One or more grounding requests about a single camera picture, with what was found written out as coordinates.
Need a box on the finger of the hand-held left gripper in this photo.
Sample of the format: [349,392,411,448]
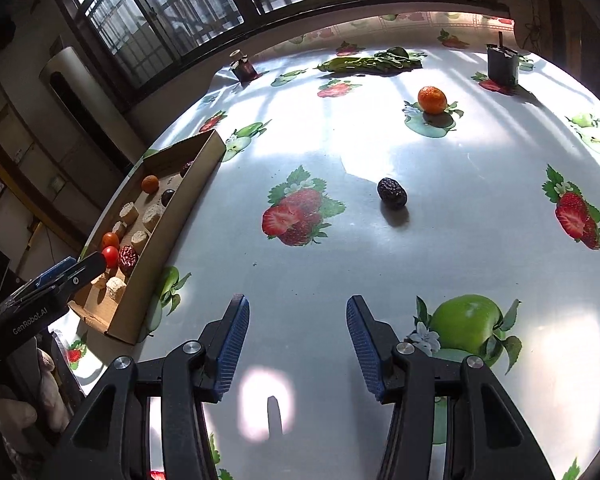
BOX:
[10,256,78,301]
[50,252,108,306]

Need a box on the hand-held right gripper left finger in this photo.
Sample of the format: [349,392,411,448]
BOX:
[42,294,251,480]

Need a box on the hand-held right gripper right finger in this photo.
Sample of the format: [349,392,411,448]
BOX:
[346,295,556,480]

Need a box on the shallow cardboard box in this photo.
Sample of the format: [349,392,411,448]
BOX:
[67,129,227,345]

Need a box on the dark dried jujube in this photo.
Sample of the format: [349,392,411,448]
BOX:
[377,177,408,209]

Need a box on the person's left hand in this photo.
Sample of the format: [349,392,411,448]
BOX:
[0,347,72,442]

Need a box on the fruit printed tablecloth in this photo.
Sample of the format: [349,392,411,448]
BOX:
[50,12,600,480]

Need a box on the wooden shelf unit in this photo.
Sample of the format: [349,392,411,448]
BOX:
[0,75,106,261]

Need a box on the standing white air conditioner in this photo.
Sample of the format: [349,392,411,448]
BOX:
[39,46,131,171]

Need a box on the black jar with cream lid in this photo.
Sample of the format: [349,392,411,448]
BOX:
[230,50,257,82]

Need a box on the dark framed window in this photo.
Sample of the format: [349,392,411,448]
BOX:
[55,0,511,106]

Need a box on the green leafy vegetable bunch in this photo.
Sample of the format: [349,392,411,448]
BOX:
[316,47,423,76]

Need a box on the black container with stick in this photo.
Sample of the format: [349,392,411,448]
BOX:
[486,31,521,87]

